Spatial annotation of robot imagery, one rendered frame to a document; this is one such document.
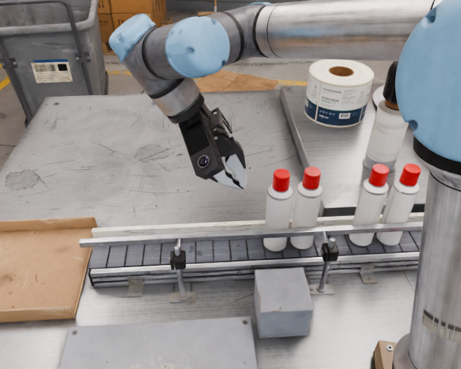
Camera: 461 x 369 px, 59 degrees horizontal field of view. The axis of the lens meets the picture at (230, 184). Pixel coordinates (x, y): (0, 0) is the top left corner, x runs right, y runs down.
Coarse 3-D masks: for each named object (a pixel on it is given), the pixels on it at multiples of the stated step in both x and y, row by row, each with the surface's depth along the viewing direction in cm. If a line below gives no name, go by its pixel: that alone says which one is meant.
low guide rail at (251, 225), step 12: (348, 216) 95; (420, 216) 95; (96, 228) 92; (108, 228) 92; (120, 228) 92; (132, 228) 92; (144, 228) 92; (156, 228) 92; (168, 228) 92; (180, 228) 92; (192, 228) 93; (204, 228) 93; (216, 228) 93; (228, 228) 93; (240, 228) 94; (252, 228) 94; (264, 228) 94
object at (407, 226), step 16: (384, 224) 86; (400, 224) 86; (416, 224) 86; (80, 240) 83; (96, 240) 83; (112, 240) 83; (128, 240) 83; (144, 240) 83; (160, 240) 83; (192, 240) 84; (208, 240) 84
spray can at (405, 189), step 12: (408, 168) 81; (420, 168) 81; (396, 180) 85; (408, 180) 81; (396, 192) 84; (408, 192) 82; (396, 204) 85; (408, 204) 84; (384, 216) 89; (396, 216) 86; (408, 216) 87; (384, 240) 92; (396, 240) 91
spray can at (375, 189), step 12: (372, 168) 81; (384, 168) 81; (372, 180) 82; (384, 180) 81; (372, 192) 82; (384, 192) 82; (360, 204) 86; (372, 204) 84; (360, 216) 87; (372, 216) 86; (360, 240) 91
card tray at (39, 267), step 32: (0, 224) 101; (32, 224) 101; (64, 224) 102; (96, 224) 103; (0, 256) 96; (32, 256) 96; (64, 256) 96; (0, 288) 89; (32, 288) 89; (64, 288) 89; (0, 320) 83; (32, 320) 83
